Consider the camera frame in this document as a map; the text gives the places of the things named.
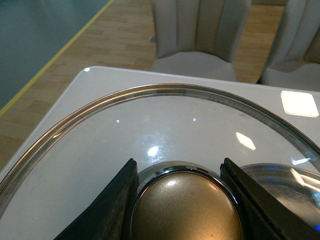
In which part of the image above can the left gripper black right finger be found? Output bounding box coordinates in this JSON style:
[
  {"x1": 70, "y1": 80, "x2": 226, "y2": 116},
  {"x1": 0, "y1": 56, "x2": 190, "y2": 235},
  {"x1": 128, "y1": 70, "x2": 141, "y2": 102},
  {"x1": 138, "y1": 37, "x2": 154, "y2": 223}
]
[{"x1": 220, "y1": 158, "x2": 320, "y2": 240}]

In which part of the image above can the beige chair on left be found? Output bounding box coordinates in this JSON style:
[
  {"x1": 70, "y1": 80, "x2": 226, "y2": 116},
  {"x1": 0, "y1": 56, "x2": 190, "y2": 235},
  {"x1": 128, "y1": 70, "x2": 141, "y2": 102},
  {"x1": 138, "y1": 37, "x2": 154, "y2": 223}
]
[{"x1": 151, "y1": 0, "x2": 252, "y2": 82}]

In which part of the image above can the beige chair on right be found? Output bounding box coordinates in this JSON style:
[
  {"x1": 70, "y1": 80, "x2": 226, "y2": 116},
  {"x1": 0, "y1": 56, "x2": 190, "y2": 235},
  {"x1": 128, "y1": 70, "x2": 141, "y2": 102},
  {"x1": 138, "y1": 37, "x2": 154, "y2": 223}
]
[{"x1": 258, "y1": 0, "x2": 320, "y2": 92}]

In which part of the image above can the glass pot lid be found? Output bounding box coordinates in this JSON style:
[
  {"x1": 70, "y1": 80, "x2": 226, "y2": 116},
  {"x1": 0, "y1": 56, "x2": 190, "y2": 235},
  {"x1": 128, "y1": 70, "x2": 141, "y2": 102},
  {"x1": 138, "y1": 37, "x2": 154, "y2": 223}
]
[{"x1": 0, "y1": 83, "x2": 320, "y2": 240}]

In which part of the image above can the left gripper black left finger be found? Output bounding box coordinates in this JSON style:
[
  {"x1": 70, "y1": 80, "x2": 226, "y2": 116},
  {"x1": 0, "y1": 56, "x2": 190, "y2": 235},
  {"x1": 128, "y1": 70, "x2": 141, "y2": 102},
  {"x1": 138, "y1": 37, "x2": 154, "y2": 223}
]
[{"x1": 56, "y1": 158, "x2": 139, "y2": 240}]

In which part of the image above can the beige chair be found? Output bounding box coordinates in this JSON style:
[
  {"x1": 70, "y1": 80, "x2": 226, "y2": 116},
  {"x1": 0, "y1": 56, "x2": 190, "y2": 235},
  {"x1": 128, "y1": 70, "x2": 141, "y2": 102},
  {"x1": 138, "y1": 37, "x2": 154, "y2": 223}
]
[
  {"x1": 151, "y1": 0, "x2": 252, "y2": 82},
  {"x1": 258, "y1": 0, "x2": 320, "y2": 92}
]

